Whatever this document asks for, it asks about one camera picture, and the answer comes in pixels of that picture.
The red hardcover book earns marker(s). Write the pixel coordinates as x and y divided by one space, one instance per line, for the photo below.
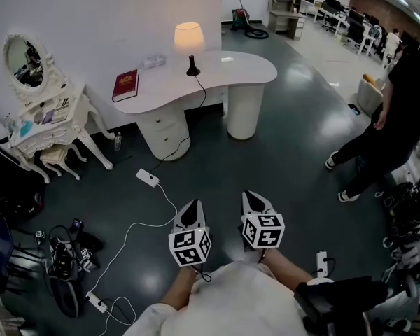
125 85

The person's right forearm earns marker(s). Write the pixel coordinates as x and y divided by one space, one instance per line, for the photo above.
287 268

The beige armchair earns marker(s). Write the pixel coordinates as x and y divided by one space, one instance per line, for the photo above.
369 93

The black white printed box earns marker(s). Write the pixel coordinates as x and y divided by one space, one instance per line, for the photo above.
62 108

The white ornate dressing table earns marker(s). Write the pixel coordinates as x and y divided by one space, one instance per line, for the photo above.
75 117

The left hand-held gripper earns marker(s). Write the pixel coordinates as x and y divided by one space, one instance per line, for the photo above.
189 245

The white cushioned stool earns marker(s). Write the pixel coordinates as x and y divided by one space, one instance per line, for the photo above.
56 156

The white power strip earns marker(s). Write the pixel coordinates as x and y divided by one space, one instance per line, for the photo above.
321 264
147 178
97 302

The white shade table lamp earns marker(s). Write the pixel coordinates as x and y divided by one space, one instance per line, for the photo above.
189 38

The black phone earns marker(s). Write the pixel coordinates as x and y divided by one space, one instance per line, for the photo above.
353 109

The white curved desk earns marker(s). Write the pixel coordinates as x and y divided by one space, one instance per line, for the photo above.
210 75

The purple small packet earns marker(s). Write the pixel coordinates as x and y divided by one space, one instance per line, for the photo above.
48 116

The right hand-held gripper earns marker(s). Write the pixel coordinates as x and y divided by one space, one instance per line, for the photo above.
263 231

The white oval framed mirror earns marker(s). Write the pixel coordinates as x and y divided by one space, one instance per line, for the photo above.
24 63

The white tissue box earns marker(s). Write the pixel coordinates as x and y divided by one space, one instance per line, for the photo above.
154 62

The black bag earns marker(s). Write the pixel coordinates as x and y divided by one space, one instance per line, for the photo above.
10 173

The blue cloth item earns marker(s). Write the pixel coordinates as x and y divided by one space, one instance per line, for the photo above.
26 129

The row of office desks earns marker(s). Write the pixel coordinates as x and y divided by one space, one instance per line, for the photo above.
350 23

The black boxy device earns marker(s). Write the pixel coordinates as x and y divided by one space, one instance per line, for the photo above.
336 299

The person's white shirt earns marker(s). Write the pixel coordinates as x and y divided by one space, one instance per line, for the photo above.
231 303

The red vacuum cleaner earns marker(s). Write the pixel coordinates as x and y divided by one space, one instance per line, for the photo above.
243 17

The wooden desk with hutch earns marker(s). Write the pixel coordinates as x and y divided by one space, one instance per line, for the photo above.
285 16

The pile of black equipment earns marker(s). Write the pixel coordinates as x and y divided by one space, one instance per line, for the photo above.
409 222

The clear water bottle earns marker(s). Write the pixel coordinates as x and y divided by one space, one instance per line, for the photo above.
117 142

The person's left forearm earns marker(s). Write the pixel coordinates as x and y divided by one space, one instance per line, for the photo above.
178 289

